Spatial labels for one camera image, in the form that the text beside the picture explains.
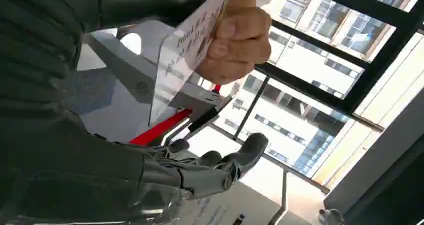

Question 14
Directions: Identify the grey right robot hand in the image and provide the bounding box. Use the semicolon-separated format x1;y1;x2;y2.
0;0;270;225

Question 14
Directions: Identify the person's hand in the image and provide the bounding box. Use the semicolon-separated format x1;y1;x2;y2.
194;0;273;86

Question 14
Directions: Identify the pale building outside window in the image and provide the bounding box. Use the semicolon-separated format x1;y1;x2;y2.
211;0;424;180

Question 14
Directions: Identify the black clip piece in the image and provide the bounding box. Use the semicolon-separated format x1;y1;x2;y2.
187;106;221;134

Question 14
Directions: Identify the red bar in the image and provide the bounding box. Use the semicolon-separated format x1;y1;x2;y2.
129;108;194;147

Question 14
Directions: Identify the white grey device housing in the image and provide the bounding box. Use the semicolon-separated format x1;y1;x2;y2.
76;20;233;146

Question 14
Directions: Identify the ribbed grey right arm sleeve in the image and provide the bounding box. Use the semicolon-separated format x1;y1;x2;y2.
0;0;100;127

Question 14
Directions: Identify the white printed sheet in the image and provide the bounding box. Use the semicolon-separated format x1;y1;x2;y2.
174;181;314;225

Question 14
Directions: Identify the thin metal stand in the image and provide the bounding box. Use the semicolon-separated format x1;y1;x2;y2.
266;169;290;225

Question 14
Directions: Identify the black window frame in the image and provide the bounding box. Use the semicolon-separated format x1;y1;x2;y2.
208;0;424;195

